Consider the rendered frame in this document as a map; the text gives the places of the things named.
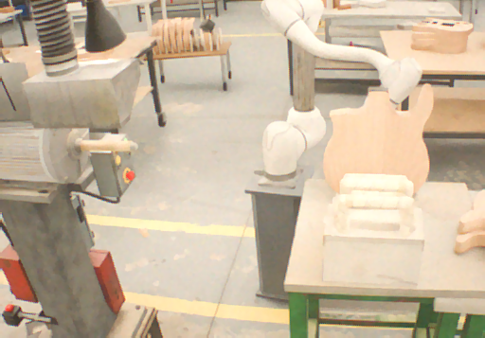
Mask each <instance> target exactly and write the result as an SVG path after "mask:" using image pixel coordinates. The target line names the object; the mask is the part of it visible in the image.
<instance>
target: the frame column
mask: <svg viewBox="0 0 485 338"><path fill-rule="evenodd" d="M0 213H1V215H2V217H3V220H4V222H5V226H6V228H7V229H8V231H9V234H10V237H11V240H12V243H13V245H14V247H15V250H16V252H17V253H18V256H19V258H20V260H21V263H22V265H23V268H24V270H25V271H26V274H27V277H28V280H29V281H30V283H31V285H32V288H33V289H34V292H35V293H36V296H37V299H38V301H39V303H40V305H41V307H42V309H43V312H44V313H45V315H46V316H52V317H54V318H56V321H57V323H58V325H52V324H49V325H50V329H51V338H106V337H107V334H108V332H109V331H110V328H111V327H112V326H113V325H114V322H115V320H116V319H117V315H116V313H115V312H114V311H113V310H112V309H111V308H110V307H109V305H108V304H107V302H106V300H105V298H104V295H103V292H102V290H101V287H100V285H99V280H98V277H97V274H96V271H95V269H94V266H93V264H92V261H91V259H90V257H89V254H88V252H87V249H86V246H85V243H84V240H83V237H82V234H81V229H80V226H79V222H78V219H77V215H76V212H75V209H74V207H73V205H72V202H71V199H70V196H69V192H68V189H67V187H65V188H64V189H63V190H62V191H61V193H60V194H59V195H58V196H57V197H56V199H55V200H53V201H52V202H51V204H41V203H30V202H26V201H12V200H0Z"/></svg>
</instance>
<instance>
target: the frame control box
mask: <svg viewBox="0 0 485 338"><path fill-rule="evenodd" d="M125 137H126V138H127V139H128V135H127V134H106V135H105V136H104V137H103V138H102V139H101V140H100V141H123V140H124V138H125ZM89 153H91V155H90V160H91V163H92V167H93V171H94V173H95V177H96V180H97V183H98V187H99V193H100V195H98V194H95V193H92V192H89V191H86V190H85V191H84V192H83V193H82V194H85V195H87V196H91V197H94V198H96V199H99V200H102V201H104V202H107V203H110V204H119V203H120V200H121V199H120V197H121V195H122V194H124V192H125V191H126V190H127V189H128V187H129V186H130V185H131V182H132V181H130V180H129V178H127V177H126V174H127V173H129V170H132V171H133V172H134V174H135V167H134V163H133V159H132V155H131V152H130V151H129V152H126V151H118V152H117V155H115V154H114V152H113V151H90V152H89ZM117 156H119V157H120V162H119V164H117V162H116V158H117ZM135 177H136V175H135ZM133 180H134V179H133ZM102 196H109V197H117V199H116V200H111V199H108V198H105V197H102Z"/></svg>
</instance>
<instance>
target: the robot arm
mask: <svg viewBox="0 0 485 338"><path fill-rule="evenodd" d="M323 9H324V5H323V2H322V0H264V1H263V2H262V4H261V11H262V13H263V15H264V17H265V18H266V20H267V21H268V23H269V24H271V25H272V26H273V27H274V28H275V29H276V30H277V31H278V32H279V33H281V34H282V35H283V36H285V37H286V38H287V39H288V40H290V41H292V44H293V99H294V106H293V107H292V108H291V109H290V110H289V112H288V116H287V120H286V122H285V121H275V122H272V123H270V124H269V125H268V126H267V127H266V128H265V130H264V132H263V135H262V140H261V154H262V163H263V169H254V174H255V175H258V176H261V178H260V179H259V181H258V186H260V187H263V186H267V187H283V188H288V189H295V188H296V181H297V179H299V177H300V175H301V174H302V173H303V172H304V169H303V168H298V167H297V161H298V160H299V158H300V156H301V155H302V153H304V152H305V151H308V150H309V149H310V148H311V147H313V146H314V145H315V144H317V143H318V142H319V141H320V140H321V139H322V137H323V136H324V134H325V132H326V123H325V121H324V119H323V117H322V116H321V115H320V112H319V111H318V109H317V108H316V107H315V106H314V56H317V57H319V58H323V59H331V60H338V61H348V62H368V63H371V64H372V65H374V66H375V67H376V68H377V69H378V71H379V79H380V80H381V83H382V84H381V85H380V86H379V87H382V88H388V92H389V95H390V99H389V102H390V104H391V105H392V107H393V108H394V109H395V108H396V107H397V106H398V105H399V104H400V103H401V101H403V100H404V99H406V98H407V96H408V95H409V94H410V93H411V92H412V91H413V90H414V89H415V87H416V86H417V85H418V82H419V80H420V79H421V78H422V68H421V67H420V65H419V64H418V62H417V61H416V60H415V59H410V58H407V59H406V58H403V59H402V60H401V61H400V62H399V61H398V60H390V59H388V58H387V57H385V56H384V55H383V54H381V53H378V52H376V51H373V50H371V49H369V48H362V47H350V46H340V45H338V44H325V43H322V42H321V41H320V40H318V39H317V38H316V37H315V32H316V30H317V27H318V24H319V21H320V18H321V16H323Z"/></svg>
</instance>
